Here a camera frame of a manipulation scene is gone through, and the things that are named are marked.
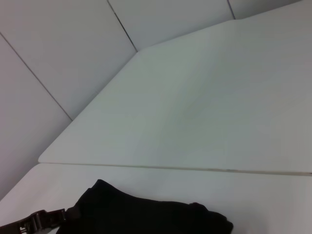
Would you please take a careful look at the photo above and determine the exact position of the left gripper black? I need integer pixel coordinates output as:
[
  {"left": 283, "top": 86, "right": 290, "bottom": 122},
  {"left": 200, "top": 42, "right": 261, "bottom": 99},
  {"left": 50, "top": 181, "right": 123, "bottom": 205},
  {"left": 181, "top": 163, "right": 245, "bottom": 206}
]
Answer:
[{"left": 0, "top": 204, "right": 83, "bottom": 234}]

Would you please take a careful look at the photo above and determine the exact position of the black shirt with FREE print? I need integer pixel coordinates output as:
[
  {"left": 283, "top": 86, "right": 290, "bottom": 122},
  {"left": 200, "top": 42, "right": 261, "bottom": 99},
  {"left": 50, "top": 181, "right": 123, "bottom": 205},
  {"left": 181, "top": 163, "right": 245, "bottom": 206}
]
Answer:
[{"left": 55, "top": 179, "right": 234, "bottom": 234}]

